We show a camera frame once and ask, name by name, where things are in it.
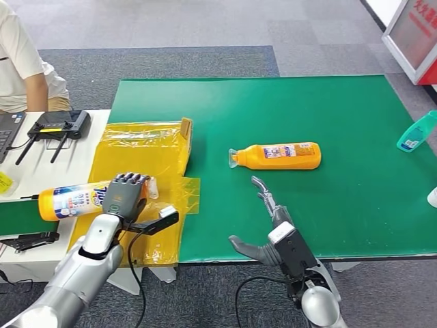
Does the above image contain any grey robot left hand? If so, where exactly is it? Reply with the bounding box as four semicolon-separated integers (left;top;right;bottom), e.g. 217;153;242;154
102;172;151;226

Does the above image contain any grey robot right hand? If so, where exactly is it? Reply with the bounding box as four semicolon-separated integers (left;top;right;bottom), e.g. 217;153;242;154
228;175;295;267

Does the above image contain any orange detergent bottle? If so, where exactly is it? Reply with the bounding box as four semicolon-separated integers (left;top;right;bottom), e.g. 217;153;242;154
37;176;160;223
228;141;322;171

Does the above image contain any teal plastic bottle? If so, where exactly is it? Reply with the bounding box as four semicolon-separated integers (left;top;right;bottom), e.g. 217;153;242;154
396;109;437;154

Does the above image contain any yellow film wrapped cardboard box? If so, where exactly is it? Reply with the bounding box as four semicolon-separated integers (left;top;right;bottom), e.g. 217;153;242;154
67;118;202;269

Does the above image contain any white table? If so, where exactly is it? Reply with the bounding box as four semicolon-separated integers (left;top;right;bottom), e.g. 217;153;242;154
0;109;177;285

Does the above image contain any black controller with antennas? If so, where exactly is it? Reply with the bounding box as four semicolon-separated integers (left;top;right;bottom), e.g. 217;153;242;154
15;109;92;165

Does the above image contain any grey table foot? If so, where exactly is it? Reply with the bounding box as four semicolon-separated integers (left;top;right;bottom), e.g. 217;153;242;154
331;261;362;273

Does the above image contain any small green belt conveyor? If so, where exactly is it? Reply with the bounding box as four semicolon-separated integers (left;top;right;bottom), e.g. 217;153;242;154
0;194;78;253

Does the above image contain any green table mat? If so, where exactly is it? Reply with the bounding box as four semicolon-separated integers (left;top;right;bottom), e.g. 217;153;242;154
108;74;437;265

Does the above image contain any dark laptop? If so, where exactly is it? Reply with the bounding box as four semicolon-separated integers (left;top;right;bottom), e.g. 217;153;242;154
0;112;27;165

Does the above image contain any person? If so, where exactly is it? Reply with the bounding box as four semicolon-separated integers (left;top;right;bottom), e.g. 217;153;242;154
0;0;71;114

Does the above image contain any red and white display cabinet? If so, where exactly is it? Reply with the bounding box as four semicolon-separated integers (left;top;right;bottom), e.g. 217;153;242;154
381;0;437;86

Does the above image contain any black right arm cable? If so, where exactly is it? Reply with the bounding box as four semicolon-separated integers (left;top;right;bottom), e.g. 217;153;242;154
235;275;291;328

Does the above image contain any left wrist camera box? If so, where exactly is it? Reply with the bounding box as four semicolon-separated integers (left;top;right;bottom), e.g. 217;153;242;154
127;205;180;236

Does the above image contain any black left camera cable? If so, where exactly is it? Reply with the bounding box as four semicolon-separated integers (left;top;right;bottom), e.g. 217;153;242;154
126;230;148;328

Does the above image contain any black laptop cable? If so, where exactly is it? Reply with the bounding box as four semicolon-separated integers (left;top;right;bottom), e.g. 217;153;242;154
7;137;32;152

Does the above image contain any black cable under table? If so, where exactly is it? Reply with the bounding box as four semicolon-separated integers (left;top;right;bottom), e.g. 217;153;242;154
0;269;35;295

